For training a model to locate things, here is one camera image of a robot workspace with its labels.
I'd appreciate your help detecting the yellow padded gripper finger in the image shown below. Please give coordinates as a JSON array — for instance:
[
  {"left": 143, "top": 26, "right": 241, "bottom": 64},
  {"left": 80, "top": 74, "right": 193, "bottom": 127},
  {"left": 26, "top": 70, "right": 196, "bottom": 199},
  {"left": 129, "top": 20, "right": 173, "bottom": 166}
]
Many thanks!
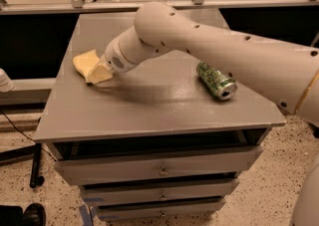
[{"left": 86, "top": 56, "right": 114, "bottom": 85}]

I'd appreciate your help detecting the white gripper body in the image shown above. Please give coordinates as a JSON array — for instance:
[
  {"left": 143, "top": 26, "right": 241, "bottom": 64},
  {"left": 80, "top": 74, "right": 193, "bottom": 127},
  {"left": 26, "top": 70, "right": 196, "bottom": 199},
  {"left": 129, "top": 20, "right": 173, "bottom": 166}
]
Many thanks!
[{"left": 104, "top": 26, "right": 159, "bottom": 73}]

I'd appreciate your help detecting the yellow sponge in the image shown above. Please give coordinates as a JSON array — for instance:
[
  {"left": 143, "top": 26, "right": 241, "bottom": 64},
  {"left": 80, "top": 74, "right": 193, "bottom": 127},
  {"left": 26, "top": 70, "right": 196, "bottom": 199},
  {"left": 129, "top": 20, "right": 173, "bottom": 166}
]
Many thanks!
[{"left": 73, "top": 50, "right": 100, "bottom": 79}]

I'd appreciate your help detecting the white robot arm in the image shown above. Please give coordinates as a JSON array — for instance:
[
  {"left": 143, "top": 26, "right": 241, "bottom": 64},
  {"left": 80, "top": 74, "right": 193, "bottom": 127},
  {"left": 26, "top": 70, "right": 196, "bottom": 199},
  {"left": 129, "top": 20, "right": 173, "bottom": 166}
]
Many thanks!
[{"left": 86, "top": 2, "right": 319, "bottom": 126}]

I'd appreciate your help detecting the grey drawer cabinet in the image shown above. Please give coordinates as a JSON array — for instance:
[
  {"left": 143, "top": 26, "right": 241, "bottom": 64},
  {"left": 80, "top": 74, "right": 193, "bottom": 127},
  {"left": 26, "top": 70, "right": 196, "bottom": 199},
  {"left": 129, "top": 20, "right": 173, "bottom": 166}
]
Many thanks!
[{"left": 32, "top": 8, "right": 287, "bottom": 222}]

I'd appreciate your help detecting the black stand leg with caster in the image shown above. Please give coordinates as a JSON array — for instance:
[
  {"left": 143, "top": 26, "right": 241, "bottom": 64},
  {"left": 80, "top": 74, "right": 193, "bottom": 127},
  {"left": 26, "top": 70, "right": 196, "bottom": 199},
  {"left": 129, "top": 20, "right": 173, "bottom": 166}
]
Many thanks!
[{"left": 0, "top": 143, "right": 44, "bottom": 188}]

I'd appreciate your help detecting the green soda can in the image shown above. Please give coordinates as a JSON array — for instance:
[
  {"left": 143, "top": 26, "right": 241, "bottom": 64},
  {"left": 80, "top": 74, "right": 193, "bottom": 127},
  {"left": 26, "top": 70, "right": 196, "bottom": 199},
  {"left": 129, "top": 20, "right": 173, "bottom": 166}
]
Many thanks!
[{"left": 196, "top": 62, "right": 237, "bottom": 101}]

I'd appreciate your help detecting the middle grey drawer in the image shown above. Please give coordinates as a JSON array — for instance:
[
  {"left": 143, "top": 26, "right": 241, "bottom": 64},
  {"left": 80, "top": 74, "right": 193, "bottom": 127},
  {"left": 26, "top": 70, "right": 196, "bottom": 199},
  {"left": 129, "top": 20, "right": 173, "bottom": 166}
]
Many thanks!
[{"left": 80, "top": 178, "right": 239, "bottom": 206}]

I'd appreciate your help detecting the grey drawer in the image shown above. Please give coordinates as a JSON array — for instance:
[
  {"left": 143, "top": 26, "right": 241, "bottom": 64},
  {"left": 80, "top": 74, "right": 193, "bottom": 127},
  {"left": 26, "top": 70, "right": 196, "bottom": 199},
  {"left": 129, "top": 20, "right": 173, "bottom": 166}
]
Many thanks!
[
  {"left": 97, "top": 197, "right": 225, "bottom": 221},
  {"left": 55, "top": 145, "right": 263, "bottom": 185},
  {"left": 80, "top": 178, "right": 239, "bottom": 206}
]

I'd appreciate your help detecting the top grey drawer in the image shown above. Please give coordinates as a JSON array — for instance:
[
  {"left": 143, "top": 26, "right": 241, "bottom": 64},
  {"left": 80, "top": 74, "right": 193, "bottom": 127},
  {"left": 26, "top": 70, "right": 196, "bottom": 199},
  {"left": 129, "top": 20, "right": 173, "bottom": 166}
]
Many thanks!
[{"left": 55, "top": 145, "right": 263, "bottom": 185}]

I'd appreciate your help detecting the black object bottom left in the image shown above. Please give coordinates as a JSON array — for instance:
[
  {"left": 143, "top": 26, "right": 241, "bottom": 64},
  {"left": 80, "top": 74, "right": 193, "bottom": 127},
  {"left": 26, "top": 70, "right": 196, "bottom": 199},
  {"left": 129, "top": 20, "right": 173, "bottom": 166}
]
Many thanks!
[{"left": 0, "top": 203, "right": 46, "bottom": 226}]

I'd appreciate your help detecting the bottom grey drawer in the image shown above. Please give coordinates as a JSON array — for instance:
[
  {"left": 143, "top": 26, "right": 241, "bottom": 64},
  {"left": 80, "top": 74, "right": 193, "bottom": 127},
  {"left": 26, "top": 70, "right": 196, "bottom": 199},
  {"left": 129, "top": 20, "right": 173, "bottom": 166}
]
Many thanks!
[{"left": 97, "top": 197, "right": 225, "bottom": 221}]

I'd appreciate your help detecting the black cable on floor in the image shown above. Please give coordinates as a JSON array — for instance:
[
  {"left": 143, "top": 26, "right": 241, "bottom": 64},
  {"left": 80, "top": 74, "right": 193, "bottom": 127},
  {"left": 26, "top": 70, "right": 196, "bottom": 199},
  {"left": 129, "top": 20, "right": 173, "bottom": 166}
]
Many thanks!
[{"left": 0, "top": 109, "right": 56, "bottom": 161}]

